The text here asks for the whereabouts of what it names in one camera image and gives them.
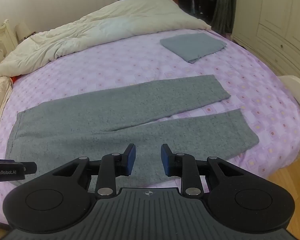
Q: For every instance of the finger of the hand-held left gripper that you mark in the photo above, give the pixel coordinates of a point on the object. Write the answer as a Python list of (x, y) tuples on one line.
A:
[(30, 168)]

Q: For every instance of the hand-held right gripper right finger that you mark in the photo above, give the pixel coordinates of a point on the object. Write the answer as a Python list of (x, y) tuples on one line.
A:
[(167, 160)]

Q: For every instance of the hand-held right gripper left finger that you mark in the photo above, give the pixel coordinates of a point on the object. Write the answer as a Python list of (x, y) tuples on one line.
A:
[(129, 160)]

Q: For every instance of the grey pants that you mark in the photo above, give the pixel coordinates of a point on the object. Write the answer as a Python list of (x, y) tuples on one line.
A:
[(90, 120)]

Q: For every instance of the beige pillow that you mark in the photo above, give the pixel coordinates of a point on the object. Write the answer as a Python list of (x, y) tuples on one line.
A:
[(0, 92)]

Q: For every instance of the purple patterned bed sheet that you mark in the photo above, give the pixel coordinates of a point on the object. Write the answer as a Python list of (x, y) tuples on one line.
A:
[(140, 65)]

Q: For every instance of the folded blue-grey cloth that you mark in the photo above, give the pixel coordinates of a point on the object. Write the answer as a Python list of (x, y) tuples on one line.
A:
[(192, 46)]

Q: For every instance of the white duvet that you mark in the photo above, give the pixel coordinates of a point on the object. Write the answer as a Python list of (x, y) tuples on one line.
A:
[(102, 27)]

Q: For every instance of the white bedside box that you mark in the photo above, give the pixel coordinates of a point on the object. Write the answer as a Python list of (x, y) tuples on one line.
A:
[(23, 31)]

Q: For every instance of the white bed footboard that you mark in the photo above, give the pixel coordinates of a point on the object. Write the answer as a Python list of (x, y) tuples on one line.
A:
[(297, 87)]

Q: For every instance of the grey patterned curtain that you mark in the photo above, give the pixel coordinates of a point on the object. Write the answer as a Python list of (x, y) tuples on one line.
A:
[(223, 10)]

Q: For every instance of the white wardrobe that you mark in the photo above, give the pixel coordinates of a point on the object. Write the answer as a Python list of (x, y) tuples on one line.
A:
[(272, 10)]

